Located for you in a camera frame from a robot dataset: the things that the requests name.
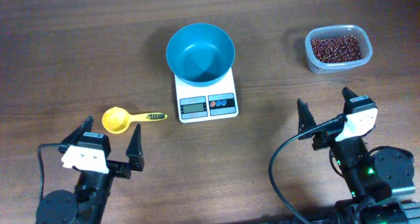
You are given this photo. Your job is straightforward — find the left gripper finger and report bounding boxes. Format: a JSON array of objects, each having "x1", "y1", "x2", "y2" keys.
[
  {"x1": 58, "y1": 116, "x2": 94, "y2": 152},
  {"x1": 126, "y1": 123, "x2": 144, "y2": 171}
]

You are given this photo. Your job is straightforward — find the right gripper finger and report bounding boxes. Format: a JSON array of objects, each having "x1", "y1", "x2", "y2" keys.
[
  {"x1": 342, "y1": 87, "x2": 359, "y2": 114},
  {"x1": 297, "y1": 99, "x2": 317, "y2": 140}
]

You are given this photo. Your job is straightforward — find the yellow measuring scoop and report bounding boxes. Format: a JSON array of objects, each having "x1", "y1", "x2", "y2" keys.
[{"x1": 102, "y1": 106, "x2": 168, "y2": 134}]

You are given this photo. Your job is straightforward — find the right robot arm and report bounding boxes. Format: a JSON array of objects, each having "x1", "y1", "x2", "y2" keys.
[{"x1": 297, "y1": 87, "x2": 415, "y2": 202}]

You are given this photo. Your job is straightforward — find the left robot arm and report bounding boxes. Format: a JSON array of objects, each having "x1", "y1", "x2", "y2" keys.
[{"x1": 35, "y1": 116, "x2": 144, "y2": 223}]

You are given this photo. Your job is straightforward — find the white digital kitchen scale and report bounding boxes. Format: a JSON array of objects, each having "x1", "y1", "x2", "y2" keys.
[{"x1": 175, "y1": 69, "x2": 239, "y2": 123}]

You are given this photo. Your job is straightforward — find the teal plastic bowl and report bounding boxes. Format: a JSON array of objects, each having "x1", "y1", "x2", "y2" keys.
[{"x1": 165, "y1": 23, "x2": 236, "y2": 87}]

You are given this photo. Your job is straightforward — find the red beans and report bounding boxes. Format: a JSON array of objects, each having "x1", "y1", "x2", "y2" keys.
[{"x1": 310, "y1": 35, "x2": 362, "y2": 63}]

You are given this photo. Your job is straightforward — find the clear plastic bean container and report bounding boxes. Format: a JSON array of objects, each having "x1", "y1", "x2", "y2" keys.
[{"x1": 304, "y1": 24, "x2": 373, "y2": 74}]

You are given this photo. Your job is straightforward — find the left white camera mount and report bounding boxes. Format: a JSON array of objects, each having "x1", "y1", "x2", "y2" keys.
[{"x1": 61, "y1": 145, "x2": 109, "y2": 174}]

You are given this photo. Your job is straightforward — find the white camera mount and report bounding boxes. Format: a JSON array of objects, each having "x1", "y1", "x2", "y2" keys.
[
  {"x1": 61, "y1": 145, "x2": 109, "y2": 174},
  {"x1": 335, "y1": 108, "x2": 378, "y2": 142}
]

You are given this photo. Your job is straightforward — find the right black cable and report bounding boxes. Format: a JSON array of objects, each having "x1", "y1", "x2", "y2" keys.
[{"x1": 268, "y1": 114, "x2": 348, "y2": 224}]

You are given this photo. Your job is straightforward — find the black cable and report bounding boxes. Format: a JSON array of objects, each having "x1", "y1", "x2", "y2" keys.
[
  {"x1": 268, "y1": 114, "x2": 348, "y2": 224},
  {"x1": 36, "y1": 143, "x2": 63, "y2": 202}
]

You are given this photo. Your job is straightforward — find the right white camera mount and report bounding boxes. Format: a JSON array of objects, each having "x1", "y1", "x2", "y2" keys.
[{"x1": 335, "y1": 108, "x2": 378, "y2": 142}]

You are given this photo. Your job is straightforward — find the left black cable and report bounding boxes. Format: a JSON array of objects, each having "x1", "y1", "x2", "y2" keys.
[{"x1": 36, "y1": 143, "x2": 63, "y2": 202}]

